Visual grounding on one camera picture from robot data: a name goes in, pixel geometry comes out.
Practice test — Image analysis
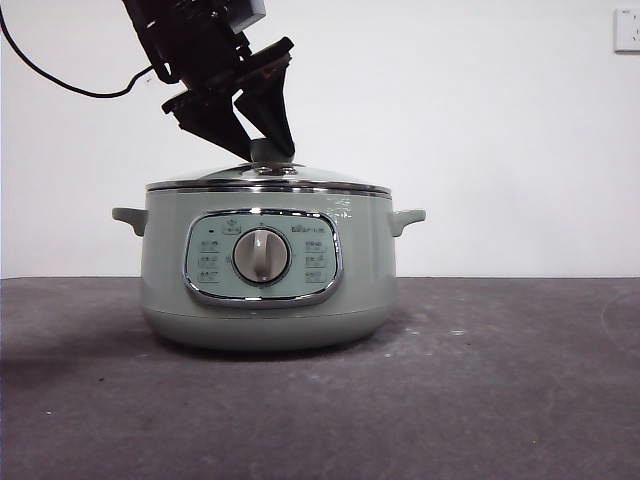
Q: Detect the glass lid with green knob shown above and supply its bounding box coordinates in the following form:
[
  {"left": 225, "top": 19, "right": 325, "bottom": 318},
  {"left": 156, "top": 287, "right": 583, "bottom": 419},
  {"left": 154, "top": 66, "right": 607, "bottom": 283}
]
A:
[{"left": 145, "top": 139, "right": 390, "bottom": 195}]

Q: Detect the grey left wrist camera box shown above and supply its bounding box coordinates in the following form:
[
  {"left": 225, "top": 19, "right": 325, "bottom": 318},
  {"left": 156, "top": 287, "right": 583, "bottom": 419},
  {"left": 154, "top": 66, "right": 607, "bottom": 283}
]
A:
[{"left": 219, "top": 0, "right": 266, "bottom": 34}]

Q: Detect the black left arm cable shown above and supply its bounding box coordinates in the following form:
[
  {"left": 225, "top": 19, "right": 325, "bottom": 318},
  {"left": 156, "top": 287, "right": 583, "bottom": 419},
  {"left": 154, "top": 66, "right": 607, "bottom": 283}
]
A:
[{"left": 0, "top": 4, "right": 157, "bottom": 99}]

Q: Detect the pale green electric cooking pot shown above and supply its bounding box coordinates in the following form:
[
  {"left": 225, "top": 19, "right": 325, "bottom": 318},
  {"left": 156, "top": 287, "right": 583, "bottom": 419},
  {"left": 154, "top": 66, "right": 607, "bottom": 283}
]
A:
[{"left": 111, "top": 189, "right": 427, "bottom": 350}]

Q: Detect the white wall socket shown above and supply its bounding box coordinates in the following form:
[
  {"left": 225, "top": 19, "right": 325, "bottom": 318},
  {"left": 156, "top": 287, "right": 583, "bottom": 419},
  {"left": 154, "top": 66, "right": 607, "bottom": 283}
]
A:
[{"left": 613, "top": 8, "right": 640, "bottom": 54}]

